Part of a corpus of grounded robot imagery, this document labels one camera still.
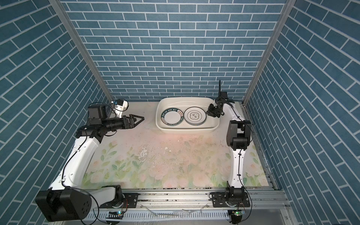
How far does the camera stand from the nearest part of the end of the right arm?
32.3 inches

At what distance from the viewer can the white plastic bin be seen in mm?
1008

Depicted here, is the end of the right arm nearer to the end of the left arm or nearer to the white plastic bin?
the white plastic bin

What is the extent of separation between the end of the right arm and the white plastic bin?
4cm

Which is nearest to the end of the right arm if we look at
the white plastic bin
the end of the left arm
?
the white plastic bin
